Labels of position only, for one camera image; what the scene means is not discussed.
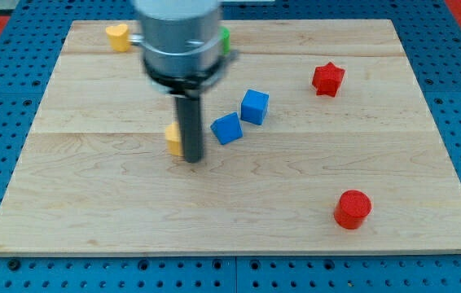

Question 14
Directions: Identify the yellow heart block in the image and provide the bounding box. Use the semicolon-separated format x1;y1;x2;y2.
105;24;131;52

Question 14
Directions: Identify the wooden board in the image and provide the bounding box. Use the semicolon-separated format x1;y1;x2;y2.
0;20;461;257

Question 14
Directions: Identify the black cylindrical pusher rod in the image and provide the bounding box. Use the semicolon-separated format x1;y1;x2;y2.
174;95;204;163

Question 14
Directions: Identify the blue cube block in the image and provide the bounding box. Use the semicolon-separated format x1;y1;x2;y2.
240;90;270;125
210;112;243;145

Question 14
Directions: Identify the blue cube block lower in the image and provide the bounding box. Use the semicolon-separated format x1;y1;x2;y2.
210;112;243;145

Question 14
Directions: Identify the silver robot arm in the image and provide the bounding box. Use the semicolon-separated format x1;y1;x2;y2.
130;0;238;163

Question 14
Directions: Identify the red cylinder block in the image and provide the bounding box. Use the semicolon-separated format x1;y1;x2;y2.
333;190;372;230

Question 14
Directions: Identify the green block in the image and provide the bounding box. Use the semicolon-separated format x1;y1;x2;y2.
220;26;231;55

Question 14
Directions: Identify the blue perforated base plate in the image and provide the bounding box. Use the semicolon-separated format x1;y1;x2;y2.
0;0;461;292

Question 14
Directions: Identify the red star block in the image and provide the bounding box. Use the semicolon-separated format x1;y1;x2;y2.
311;62;345;98

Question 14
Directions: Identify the blue cube block upper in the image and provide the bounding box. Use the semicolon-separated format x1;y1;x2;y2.
240;90;270;125

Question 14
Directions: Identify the yellow hexagon block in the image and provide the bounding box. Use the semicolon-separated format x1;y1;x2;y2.
165;122;183;156

